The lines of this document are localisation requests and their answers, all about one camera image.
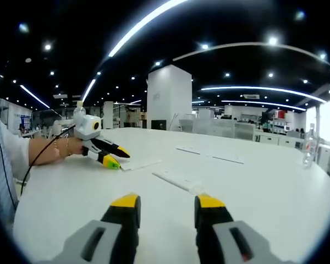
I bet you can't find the black box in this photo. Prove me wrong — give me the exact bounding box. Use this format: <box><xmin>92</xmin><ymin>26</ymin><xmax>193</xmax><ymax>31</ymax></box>
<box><xmin>151</xmin><ymin>119</ymin><xmax>167</xmax><ymax>131</ymax></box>

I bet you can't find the white short-sleeved shirt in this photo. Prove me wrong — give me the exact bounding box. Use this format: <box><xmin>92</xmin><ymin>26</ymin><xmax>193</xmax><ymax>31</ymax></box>
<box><xmin>0</xmin><ymin>114</ymin><xmax>31</xmax><ymax>181</ymax></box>

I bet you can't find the beaded bracelet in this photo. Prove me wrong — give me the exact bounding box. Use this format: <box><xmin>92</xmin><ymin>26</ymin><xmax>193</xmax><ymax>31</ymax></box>
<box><xmin>53</xmin><ymin>137</ymin><xmax>72</xmax><ymax>158</ymax></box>

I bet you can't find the shelf with red white boxes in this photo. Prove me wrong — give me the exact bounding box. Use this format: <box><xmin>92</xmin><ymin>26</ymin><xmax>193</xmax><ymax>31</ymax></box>
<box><xmin>271</xmin><ymin>108</ymin><xmax>298</xmax><ymax>133</ymax></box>

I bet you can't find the curved ceiling light strip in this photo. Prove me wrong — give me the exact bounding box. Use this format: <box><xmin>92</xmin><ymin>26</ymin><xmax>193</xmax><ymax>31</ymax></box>
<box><xmin>221</xmin><ymin>100</ymin><xmax>306</xmax><ymax>111</ymax></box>
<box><xmin>200</xmin><ymin>86</ymin><xmax>327</xmax><ymax>103</ymax></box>

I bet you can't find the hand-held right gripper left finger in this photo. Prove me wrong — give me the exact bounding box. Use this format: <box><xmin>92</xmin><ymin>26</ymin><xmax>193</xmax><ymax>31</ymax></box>
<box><xmin>51</xmin><ymin>192</ymin><xmax>142</xmax><ymax>264</ymax></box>

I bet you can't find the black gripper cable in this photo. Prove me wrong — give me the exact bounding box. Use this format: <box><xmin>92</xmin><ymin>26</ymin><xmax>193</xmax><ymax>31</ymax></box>
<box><xmin>20</xmin><ymin>123</ymin><xmax>78</xmax><ymax>196</ymax></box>

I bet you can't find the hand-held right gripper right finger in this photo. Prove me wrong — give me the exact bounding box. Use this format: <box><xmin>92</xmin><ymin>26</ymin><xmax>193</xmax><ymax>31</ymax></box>
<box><xmin>194</xmin><ymin>193</ymin><xmax>292</xmax><ymax>264</ymax></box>

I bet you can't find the clear acrylic plate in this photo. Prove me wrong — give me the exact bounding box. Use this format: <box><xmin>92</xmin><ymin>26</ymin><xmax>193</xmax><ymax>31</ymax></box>
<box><xmin>151</xmin><ymin>170</ymin><xmax>207</xmax><ymax>195</ymax></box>

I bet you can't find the white desk partition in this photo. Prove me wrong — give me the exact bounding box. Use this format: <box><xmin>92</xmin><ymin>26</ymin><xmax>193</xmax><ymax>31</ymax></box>
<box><xmin>234</xmin><ymin>122</ymin><xmax>257</xmax><ymax>141</ymax></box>

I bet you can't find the clear water bottle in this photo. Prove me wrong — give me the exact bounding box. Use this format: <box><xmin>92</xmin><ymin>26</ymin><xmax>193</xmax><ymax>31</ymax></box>
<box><xmin>302</xmin><ymin>123</ymin><xmax>320</xmax><ymax>169</ymax></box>

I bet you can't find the person's left hand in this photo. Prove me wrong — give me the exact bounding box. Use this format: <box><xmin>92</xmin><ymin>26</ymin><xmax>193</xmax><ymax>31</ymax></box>
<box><xmin>68</xmin><ymin>137</ymin><xmax>86</xmax><ymax>157</ymax></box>

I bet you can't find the long ceiling light strip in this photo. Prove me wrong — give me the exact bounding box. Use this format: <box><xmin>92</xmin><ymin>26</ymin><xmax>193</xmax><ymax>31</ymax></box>
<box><xmin>108</xmin><ymin>0</ymin><xmax>188</xmax><ymax>58</ymax></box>

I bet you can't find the long white socket holder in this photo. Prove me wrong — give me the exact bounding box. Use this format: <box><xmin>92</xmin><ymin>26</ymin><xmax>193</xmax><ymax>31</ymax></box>
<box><xmin>175</xmin><ymin>146</ymin><xmax>246</xmax><ymax>165</ymax></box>

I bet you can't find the striped blue garment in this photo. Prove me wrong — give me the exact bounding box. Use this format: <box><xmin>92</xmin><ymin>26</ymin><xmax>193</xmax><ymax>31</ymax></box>
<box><xmin>0</xmin><ymin>137</ymin><xmax>19</xmax><ymax>221</ymax></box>

